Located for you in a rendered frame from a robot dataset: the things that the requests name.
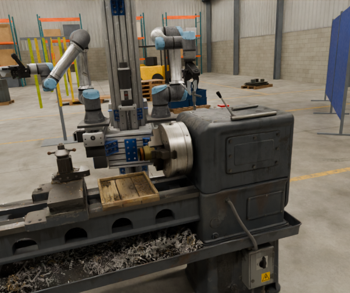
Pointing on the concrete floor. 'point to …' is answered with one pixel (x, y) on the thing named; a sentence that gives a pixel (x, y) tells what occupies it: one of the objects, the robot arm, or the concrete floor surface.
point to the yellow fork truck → (147, 70)
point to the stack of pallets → (150, 87)
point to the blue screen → (340, 64)
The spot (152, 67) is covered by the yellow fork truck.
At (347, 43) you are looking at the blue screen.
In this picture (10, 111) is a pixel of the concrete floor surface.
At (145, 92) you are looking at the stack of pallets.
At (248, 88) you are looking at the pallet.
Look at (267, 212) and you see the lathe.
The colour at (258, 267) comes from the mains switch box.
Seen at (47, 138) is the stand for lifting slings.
